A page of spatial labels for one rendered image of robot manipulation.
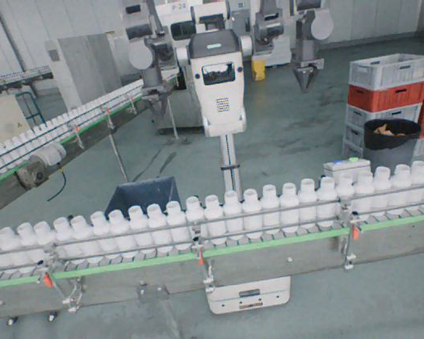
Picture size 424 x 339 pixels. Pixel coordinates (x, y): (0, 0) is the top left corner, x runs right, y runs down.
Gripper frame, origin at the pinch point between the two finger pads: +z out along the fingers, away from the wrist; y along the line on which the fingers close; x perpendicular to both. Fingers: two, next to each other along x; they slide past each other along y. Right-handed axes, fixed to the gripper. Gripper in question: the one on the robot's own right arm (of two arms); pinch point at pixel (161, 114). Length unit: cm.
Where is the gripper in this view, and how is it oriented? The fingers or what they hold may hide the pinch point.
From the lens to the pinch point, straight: 82.4
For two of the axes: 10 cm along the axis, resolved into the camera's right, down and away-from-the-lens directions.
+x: 9.9, -1.6, 0.0
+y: 0.8, 4.7, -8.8
